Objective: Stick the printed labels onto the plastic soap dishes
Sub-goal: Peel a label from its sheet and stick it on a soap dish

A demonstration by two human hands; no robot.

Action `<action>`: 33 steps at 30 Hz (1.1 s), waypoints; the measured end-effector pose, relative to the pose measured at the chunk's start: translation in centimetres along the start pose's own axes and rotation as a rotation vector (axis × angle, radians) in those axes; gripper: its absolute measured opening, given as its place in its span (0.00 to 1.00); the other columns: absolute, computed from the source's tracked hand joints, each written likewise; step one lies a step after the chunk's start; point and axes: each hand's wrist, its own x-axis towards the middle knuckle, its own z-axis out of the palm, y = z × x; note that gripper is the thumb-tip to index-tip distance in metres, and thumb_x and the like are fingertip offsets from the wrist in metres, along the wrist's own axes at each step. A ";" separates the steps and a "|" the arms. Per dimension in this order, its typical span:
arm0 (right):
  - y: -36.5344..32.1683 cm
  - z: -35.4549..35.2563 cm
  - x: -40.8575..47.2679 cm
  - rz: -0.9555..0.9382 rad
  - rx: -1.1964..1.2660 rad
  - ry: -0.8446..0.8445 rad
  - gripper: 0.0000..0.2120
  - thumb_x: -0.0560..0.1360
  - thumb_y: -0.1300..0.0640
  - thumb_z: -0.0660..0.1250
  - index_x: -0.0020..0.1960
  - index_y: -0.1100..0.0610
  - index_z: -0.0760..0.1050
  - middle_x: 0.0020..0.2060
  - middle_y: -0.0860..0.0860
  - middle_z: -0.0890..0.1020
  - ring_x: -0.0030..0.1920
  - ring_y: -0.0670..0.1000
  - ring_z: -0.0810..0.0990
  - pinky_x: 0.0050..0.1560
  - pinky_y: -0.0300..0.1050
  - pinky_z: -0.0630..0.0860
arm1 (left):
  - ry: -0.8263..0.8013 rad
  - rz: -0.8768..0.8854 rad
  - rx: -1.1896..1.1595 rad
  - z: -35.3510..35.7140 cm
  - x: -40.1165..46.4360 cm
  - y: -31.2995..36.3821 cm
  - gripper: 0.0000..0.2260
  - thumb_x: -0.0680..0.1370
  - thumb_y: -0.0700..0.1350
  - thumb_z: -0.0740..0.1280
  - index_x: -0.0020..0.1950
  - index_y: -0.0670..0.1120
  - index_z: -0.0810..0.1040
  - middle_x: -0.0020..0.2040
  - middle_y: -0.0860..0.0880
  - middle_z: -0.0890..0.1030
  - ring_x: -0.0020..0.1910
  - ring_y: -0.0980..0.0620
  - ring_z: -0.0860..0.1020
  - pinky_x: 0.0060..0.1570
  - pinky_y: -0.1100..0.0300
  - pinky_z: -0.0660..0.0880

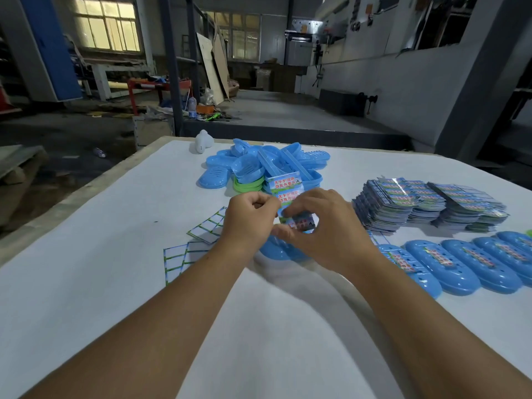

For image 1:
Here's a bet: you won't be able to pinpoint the pile of blue soap dishes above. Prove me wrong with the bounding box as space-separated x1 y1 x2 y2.
197 138 331 194

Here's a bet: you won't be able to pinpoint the green-edged sticker sheet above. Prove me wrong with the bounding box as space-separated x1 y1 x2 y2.
264 171 316 234

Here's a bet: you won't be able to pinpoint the thick dark steel post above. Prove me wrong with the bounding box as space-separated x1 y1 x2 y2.
158 0 185 137

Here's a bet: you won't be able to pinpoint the pale wooden crate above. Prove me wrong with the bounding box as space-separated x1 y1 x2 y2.
132 116 175 151

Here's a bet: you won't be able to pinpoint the person's right forearm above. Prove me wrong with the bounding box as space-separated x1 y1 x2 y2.
351 251 532 399

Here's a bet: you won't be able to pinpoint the black box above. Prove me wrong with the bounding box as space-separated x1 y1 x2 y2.
319 89 369 117

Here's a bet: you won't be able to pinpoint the stacks of colourful sticker sheets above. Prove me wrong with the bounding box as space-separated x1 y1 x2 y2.
352 177 510 234

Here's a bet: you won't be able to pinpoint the person's left forearm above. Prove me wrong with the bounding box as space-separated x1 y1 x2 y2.
21 236 252 399

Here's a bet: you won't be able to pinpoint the white metal workbench frame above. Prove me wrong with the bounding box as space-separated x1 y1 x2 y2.
81 60 157 101

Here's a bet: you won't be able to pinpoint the person's left hand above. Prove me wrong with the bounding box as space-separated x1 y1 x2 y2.
218 191 283 258

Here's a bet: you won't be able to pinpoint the fanned backing sheets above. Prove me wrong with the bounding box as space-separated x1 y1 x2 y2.
187 206 227 245

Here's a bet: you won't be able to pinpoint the thin dark steel post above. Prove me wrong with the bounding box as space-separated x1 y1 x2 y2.
186 0 201 103

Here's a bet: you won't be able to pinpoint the blue and white machine cabinet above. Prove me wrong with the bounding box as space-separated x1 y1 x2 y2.
18 0 83 103

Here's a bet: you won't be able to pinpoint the pale leaning plywood board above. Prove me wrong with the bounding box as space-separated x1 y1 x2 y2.
196 32 225 105

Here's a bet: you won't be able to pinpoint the wide window with grid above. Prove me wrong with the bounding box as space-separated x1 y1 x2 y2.
206 11 262 61

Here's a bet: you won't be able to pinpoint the brown leaning board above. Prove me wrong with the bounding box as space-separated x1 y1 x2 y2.
212 27 231 98

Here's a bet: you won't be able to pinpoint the person's right hand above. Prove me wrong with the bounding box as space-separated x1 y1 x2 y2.
270 188 381 279

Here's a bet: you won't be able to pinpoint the wooden pallet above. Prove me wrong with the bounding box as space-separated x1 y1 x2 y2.
0 145 49 186

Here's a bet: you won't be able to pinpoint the red metal table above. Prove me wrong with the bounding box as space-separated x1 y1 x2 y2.
127 78 193 116

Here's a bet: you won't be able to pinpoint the silver machine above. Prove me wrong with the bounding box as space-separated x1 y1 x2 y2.
284 18 324 66

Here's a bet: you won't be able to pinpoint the grey slanted pillar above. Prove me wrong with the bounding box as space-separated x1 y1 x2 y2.
434 0 532 162

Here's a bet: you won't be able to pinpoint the large bright window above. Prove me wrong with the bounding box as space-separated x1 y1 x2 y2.
74 0 141 53

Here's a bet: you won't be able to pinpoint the small white plastic figure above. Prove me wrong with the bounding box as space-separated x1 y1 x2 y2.
194 129 215 155

